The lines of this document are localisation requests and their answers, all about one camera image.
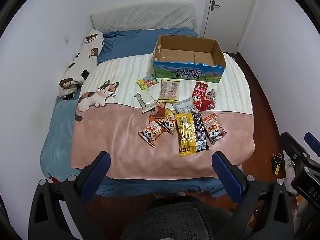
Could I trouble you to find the plain red snack packet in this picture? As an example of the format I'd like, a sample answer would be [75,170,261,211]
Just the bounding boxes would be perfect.
[192,82,209,111]

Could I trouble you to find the printed cardboard box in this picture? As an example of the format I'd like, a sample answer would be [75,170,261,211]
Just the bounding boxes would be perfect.
[152,35,226,83]

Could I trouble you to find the small brown snack packet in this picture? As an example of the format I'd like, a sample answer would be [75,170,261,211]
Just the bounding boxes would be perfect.
[149,102,167,119]

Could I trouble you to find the person's grey fleece trousers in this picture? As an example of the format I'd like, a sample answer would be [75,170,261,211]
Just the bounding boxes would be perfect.
[127,196,250,240]

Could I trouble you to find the pale yellow snack packet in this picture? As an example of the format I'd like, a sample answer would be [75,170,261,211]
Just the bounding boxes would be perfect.
[157,79,181,103]

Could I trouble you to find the silver white snack packet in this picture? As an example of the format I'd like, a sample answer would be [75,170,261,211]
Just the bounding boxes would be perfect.
[134,91,160,113]

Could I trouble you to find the white grey snack packet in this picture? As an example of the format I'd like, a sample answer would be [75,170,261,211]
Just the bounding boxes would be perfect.
[174,99,198,115]

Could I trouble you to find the long black snack packet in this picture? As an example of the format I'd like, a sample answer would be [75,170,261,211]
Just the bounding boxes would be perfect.
[192,113,210,153]

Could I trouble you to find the dark orange panda snack packet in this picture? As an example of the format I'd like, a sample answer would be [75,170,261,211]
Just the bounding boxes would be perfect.
[202,112,228,145]

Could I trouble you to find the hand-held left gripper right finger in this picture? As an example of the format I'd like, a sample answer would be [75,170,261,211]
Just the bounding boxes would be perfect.
[211,151,294,240]

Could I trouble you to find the yellow panda snack packet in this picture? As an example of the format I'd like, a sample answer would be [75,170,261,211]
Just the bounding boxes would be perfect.
[160,109,177,135]

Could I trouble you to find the white door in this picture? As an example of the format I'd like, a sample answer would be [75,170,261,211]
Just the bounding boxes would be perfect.
[202,0,262,53]

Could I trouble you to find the bed with blue sheet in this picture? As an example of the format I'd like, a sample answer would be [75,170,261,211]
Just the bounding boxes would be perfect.
[40,27,250,198]

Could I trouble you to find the white quilted pillow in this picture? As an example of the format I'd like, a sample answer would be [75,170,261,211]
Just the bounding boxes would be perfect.
[90,3,195,33]

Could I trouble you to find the colourful candy bag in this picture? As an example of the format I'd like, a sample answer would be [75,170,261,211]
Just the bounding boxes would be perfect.
[136,74,159,91]

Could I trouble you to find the long yellow snack packet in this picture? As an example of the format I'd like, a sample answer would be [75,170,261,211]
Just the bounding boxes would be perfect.
[174,113,197,157]

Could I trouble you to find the yellow tag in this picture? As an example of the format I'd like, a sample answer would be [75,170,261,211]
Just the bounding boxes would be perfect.
[272,154,284,175]

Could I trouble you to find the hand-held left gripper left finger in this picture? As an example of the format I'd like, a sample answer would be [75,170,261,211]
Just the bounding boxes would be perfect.
[28,151,112,240]

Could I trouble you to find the blue pillow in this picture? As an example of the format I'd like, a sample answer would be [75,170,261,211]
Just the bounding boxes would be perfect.
[97,27,198,64]

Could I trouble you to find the pink striped cat blanket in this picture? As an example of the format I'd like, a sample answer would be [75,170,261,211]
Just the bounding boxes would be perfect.
[71,52,255,180]

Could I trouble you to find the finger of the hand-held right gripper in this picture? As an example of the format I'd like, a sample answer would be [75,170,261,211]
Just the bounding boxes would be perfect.
[279,132,310,167]
[304,132,320,157]

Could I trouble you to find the bear print long pillow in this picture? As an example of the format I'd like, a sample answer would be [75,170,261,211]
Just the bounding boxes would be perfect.
[59,29,104,98]

